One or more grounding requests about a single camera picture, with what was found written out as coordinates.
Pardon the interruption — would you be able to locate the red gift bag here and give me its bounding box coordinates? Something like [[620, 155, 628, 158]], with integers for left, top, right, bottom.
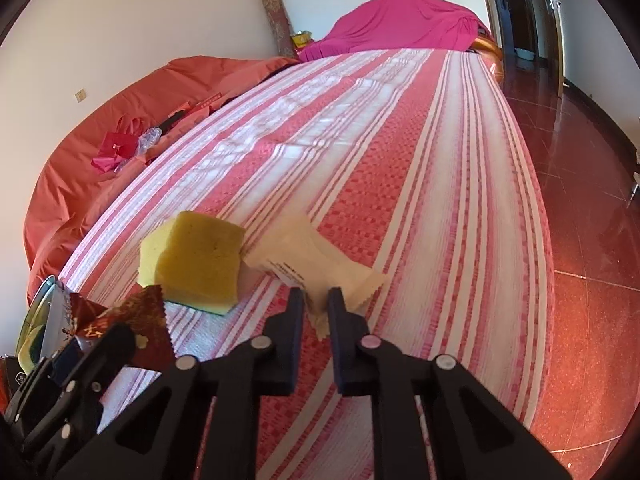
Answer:
[[91, 114, 149, 174]]

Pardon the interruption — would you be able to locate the yellow sponge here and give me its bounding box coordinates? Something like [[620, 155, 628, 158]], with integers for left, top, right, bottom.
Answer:
[[138, 211, 245, 315]]

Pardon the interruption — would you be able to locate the red flat box on sofa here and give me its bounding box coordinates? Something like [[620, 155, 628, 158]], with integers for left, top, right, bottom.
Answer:
[[166, 92, 222, 126]]

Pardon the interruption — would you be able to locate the round metal tin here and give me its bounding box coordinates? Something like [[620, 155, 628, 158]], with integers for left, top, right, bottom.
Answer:
[[15, 275, 72, 375]]

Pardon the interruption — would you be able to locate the wooden door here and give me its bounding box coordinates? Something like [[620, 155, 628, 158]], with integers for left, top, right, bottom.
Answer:
[[485, 0, 564, 98]]

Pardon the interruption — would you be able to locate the magenta covered armchair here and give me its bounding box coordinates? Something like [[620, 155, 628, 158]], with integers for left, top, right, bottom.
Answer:
[[299, 0, 492, 62]]

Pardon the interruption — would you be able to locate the orange covered sofa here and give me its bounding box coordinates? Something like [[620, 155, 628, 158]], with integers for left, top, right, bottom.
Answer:
[[24, 55, 296, 299]]

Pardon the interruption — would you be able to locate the dark red snack packet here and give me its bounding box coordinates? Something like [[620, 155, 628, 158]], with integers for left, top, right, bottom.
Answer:
[[70, 285, 176, 372]]

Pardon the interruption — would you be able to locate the yellow tin can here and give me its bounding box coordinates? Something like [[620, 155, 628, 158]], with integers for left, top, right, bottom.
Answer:
[[291, 30, 314, 52]]

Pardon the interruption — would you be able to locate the wall socket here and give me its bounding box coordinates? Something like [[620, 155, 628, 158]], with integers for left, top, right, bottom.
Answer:
[[75, 89, 87, 103]]

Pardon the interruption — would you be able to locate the beige snack packet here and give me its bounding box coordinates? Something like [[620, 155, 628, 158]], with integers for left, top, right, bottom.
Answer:
[[244, 214, 386, 340]]

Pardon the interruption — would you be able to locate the clear plastic bag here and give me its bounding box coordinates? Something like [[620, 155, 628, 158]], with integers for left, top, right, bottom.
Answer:
[[114, 127, 163, 172]]

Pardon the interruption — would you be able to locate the rolled patterned carpet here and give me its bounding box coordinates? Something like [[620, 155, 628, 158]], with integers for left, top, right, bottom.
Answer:
[[262, 0, 297, 58]]

